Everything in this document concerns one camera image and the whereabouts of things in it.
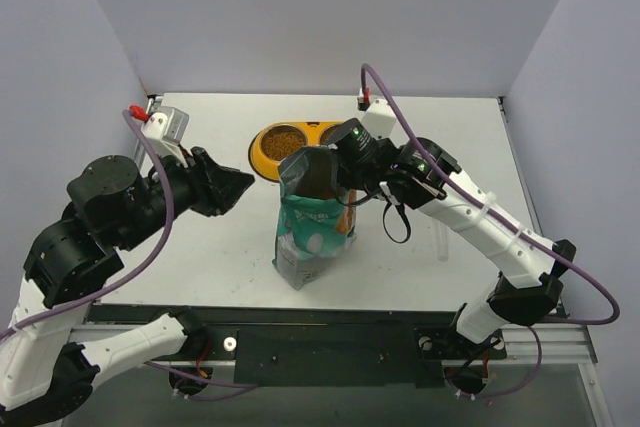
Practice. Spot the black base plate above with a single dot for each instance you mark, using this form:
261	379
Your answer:
273	348

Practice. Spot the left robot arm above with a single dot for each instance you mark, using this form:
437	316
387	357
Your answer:
113	207

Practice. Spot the yellow double bowl feeder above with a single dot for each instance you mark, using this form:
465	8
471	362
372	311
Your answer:
268	169

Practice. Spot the kibble in left bowl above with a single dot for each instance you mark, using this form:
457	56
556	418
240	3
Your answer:
280	145

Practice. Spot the green pet food bag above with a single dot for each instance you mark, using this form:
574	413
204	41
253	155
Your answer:
316	220

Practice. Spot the clear plastic scoop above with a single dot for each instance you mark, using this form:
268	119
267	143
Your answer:
441	241

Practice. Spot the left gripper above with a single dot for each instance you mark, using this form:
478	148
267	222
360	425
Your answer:
203	181

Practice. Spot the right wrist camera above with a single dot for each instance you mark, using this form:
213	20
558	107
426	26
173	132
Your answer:
378	118

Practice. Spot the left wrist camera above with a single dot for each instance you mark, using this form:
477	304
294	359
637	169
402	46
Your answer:
164	129

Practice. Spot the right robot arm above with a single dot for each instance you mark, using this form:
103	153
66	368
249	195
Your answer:
422	176

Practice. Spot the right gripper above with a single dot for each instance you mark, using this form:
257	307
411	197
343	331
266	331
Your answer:
345	177

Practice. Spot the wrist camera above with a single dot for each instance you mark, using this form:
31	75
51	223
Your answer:
164	129
378	118

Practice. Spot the aluminium frame rail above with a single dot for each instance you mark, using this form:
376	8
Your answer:
545	378

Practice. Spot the left steel bowl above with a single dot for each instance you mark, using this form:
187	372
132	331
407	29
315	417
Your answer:
282	129

